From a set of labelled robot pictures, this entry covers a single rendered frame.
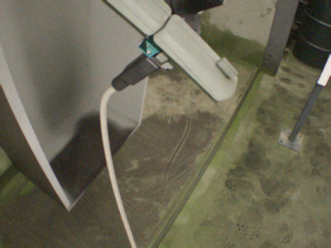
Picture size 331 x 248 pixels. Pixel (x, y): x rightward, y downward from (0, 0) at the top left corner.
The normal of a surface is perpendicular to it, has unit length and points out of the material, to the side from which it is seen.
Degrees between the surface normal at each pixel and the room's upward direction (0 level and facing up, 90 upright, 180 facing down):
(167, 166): 0
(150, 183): 0
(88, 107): 12
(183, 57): 100
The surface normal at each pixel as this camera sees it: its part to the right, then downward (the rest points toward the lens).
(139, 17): -0.33, 0.80
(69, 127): 0.18, -0.59
